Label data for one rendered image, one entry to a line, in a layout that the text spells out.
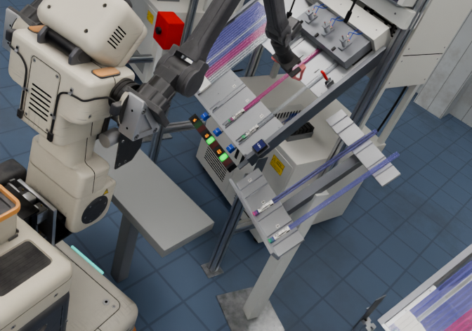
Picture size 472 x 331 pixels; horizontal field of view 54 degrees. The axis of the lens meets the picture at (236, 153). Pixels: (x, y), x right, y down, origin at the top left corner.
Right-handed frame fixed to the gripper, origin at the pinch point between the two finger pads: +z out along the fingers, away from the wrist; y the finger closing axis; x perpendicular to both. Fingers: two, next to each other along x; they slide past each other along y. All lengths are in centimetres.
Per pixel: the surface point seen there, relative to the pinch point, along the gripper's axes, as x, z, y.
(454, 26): -71, 35, -10
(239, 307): 81, 66, -38
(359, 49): -26.7, 8.5, -5.9
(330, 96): -6.8, 15.1, -10.4
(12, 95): 124, 29, 143
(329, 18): -28.9, 8.7, 16.0
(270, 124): 18.7, 13.8, -3.8
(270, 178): 32, 55, -1
